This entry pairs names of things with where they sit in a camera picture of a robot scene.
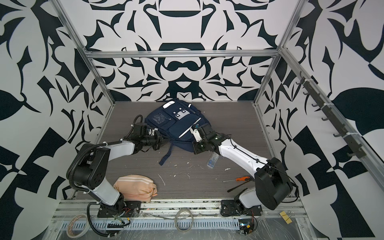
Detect navy blue student backpack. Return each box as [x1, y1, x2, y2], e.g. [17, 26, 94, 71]
[145, 100, 209, 166]

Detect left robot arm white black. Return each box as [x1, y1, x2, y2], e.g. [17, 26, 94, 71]
[66, 123, 169, 208]

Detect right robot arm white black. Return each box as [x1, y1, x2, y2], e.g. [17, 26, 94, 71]
[191, 124, 293, 210]

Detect clear plastic pencil case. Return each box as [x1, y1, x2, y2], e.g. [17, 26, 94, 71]
[207, 152, 220, 169]

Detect pink striped pencil pouch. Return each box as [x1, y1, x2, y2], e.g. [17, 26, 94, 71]
[114, 175, 158, 202]

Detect roll of clear tape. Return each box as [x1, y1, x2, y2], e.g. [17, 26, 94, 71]
[66, 214, 90, 239]

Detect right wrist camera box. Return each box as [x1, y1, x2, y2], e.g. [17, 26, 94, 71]
[191, 124, 202, 142]

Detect orange handled screwdriver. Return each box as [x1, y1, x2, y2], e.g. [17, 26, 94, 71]
[223, 176, 251, 183]

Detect black handled screwdriver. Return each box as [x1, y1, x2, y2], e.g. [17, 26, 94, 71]
[227, 181, 254, 193]

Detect coiled grey cable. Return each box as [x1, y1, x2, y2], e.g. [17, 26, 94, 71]
[174, 207, 195, 233]

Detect black corrugated cable conduit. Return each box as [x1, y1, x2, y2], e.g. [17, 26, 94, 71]
[65, 140, 124, 193]

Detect black wall hook rail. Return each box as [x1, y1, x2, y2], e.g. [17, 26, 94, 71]
[297, 72, 367, 159]

